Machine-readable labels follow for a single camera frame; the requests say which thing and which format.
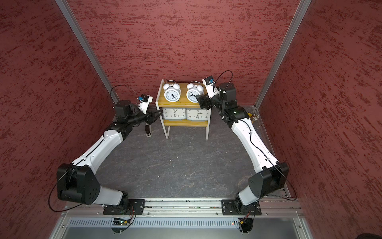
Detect white twin-bell alarm clock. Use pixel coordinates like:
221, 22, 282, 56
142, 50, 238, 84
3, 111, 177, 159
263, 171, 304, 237
163, 80, 182, 103
186, 81, 204, 103

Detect grey rectangular alarm clock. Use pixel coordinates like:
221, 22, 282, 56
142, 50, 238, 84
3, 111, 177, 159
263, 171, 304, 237
163, 108, 187, 120
186, 108, 210, 121

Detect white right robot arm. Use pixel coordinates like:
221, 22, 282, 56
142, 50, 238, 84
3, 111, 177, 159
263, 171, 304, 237
197, 77, 289, 215

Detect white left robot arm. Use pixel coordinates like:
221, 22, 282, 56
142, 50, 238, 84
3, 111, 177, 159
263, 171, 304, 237
54, 95, 163, 216

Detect white wooden two-tier shelf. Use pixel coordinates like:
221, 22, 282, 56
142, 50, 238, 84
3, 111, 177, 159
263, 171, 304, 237
155, 79, 211, 139

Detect beige black stapler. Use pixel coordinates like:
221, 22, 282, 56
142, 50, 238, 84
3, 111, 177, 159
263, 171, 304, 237
145, 123, 152, 137

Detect pens in bucket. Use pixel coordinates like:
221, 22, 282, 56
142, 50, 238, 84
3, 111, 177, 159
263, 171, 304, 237
250, 107, 260, 123

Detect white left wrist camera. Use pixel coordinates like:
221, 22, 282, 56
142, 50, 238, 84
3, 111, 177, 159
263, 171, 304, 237
138, 94, 153, 114

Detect left aluminium corner post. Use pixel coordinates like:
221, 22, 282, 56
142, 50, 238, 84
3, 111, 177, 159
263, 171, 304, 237
55, 0, 119, 103

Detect aluminium corner post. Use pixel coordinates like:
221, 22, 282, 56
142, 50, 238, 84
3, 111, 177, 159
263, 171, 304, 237
55, 0, 119, 103
254, 0, 311, 111

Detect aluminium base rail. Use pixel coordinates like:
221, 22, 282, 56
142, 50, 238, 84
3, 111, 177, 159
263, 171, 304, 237
51, 197, 312, 239

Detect right aluminium corner post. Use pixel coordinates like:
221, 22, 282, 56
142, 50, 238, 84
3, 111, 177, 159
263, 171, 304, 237
254, 0, 311, 111

